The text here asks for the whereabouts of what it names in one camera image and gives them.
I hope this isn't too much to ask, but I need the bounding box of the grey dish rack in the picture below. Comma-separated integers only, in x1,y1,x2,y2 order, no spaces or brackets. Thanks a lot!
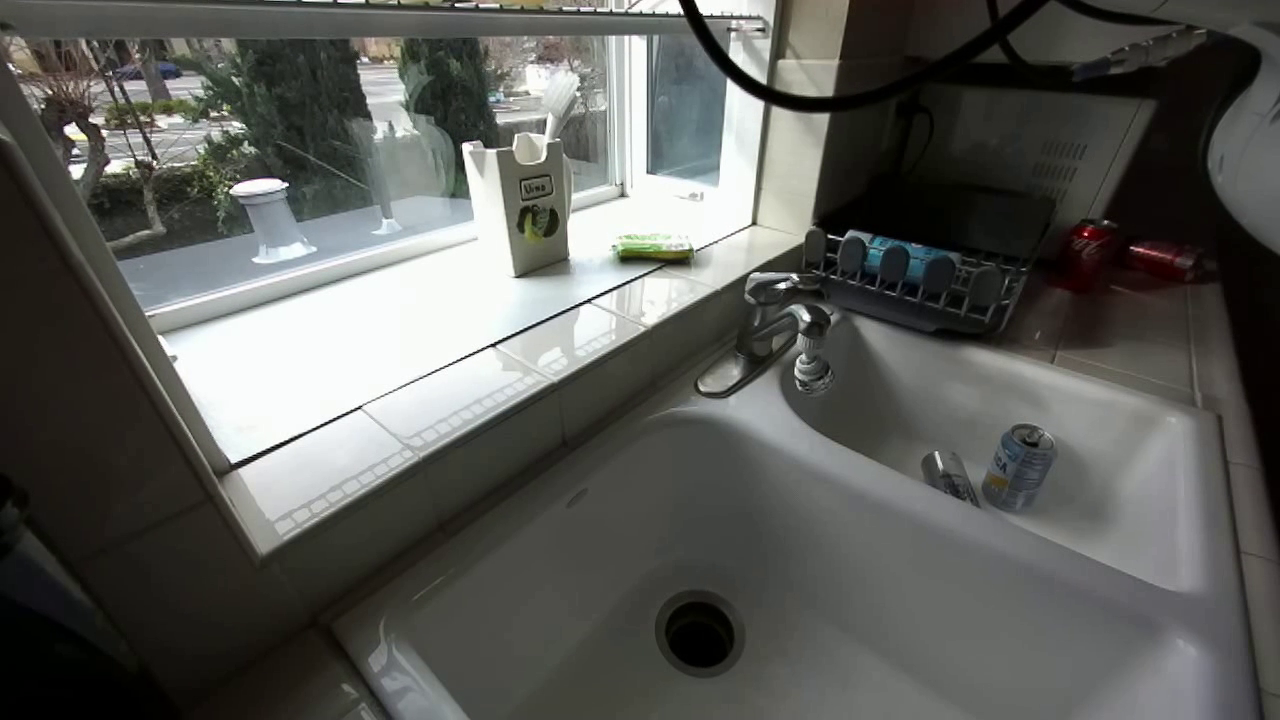
798,225,1035,340

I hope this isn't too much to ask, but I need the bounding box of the green sponge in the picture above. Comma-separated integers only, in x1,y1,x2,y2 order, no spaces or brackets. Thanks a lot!
608,230,699,269

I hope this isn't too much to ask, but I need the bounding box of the chrome sink faucet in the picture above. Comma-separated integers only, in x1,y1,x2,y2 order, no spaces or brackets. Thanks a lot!
692,269,838,398

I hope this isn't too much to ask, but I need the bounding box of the chrome sink sprayer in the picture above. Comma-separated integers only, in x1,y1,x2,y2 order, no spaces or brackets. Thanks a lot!
789,333,838,390

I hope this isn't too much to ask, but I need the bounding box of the white double basin sink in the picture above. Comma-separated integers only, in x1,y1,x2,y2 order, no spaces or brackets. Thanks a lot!
331,302,1265,720

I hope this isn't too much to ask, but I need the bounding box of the black sink drain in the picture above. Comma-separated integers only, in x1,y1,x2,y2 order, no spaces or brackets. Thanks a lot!
654,589,745,677

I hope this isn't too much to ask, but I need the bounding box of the chrome metal utensil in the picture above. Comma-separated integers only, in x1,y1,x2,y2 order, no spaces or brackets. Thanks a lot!
918,446,986,507

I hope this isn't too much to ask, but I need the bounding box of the dark evergreen tree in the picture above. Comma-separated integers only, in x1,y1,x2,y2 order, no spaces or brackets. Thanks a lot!
397,35,499,150
196,35,383,225

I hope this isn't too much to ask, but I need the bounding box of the blue soda can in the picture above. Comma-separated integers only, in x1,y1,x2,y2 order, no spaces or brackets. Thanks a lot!
981,418,1063,517

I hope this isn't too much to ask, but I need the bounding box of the black braided cable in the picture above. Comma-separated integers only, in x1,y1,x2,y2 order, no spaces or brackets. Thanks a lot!
676,0,1061,117

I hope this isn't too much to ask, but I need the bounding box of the white window frame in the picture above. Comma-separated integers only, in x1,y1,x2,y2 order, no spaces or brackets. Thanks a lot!
0,0,792,477

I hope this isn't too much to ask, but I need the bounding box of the white garden pedestal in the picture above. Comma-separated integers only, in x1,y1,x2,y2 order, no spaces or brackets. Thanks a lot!
228,177,320,269

